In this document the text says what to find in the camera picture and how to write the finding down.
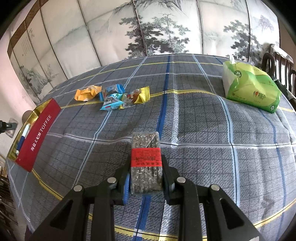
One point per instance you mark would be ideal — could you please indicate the dark sesame bar packet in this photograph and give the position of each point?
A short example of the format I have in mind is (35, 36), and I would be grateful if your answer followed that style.
(146, 170)

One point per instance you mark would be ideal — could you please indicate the red toffee tin box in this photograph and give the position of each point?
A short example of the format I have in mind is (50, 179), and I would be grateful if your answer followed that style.
(41, 120)

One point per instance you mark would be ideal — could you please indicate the ink landscape folding screen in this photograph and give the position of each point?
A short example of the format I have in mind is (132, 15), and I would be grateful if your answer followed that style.
(57, 40)

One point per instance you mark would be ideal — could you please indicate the orange candy wrapper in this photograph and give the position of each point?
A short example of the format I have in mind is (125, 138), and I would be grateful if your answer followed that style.
(88, 93)

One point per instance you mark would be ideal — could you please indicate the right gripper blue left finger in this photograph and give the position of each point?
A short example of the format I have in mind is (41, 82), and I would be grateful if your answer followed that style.
(87, 212)

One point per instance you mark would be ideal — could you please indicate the yellow candy wrapper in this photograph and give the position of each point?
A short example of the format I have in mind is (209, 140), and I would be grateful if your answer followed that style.
(138, 96)

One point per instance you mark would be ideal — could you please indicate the blue soda cracker pack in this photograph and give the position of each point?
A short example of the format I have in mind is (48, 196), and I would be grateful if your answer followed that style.
(22, 139)

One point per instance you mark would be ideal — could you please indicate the green tissue pack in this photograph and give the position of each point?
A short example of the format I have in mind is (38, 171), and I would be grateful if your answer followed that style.
(248, 84)

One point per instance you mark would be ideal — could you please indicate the blue candy wrapper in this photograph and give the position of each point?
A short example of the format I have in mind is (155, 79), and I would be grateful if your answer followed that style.
(108, 91)
(112, 101)

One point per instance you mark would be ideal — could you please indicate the dark wooden chair near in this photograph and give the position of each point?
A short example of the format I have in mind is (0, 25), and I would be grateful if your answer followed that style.
(279, 66)

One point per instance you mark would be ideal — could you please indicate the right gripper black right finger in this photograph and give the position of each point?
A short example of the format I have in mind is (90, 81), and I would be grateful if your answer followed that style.
(224, 220)

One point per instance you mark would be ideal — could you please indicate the blue candy wrapper lower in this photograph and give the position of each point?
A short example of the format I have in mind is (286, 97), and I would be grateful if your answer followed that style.
(112, 101)

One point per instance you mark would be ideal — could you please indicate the blue candy wrapper upper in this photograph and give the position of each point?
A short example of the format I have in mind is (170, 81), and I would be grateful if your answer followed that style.
(108, 91)

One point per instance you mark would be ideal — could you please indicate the blue plaid tablecloth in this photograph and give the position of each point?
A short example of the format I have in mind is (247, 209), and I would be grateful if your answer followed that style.
(248, 152)

